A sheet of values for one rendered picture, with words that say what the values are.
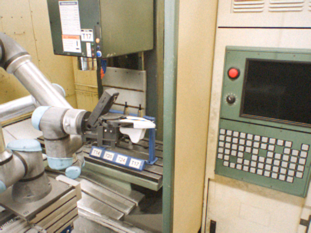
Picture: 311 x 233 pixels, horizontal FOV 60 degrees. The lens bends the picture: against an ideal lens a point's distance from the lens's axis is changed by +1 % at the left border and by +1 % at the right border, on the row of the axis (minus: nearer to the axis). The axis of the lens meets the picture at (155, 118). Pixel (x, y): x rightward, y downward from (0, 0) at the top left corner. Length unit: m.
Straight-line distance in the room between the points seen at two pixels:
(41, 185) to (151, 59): 1.51
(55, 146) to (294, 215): 1.25
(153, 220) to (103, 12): 1.28
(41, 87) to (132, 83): 1.55
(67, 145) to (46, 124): 0.09
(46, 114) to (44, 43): 2.39
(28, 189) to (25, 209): 0.08
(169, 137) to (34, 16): 2.34
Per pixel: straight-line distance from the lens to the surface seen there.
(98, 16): 1.77
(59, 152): 0.85
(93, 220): 1.61
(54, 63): 3.27
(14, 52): 1.02
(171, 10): 0.98
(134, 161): 1.82
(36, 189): 1.20
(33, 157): 1.14
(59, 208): 1.32
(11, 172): 1.07
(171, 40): 0.98
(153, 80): 2.38
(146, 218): 1.71
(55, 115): 0.81
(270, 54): 1.31
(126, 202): 1.85
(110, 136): 0.73
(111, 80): 2.59
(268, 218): 1.69
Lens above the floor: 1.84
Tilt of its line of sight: 20 degrees down
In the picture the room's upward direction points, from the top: straight up
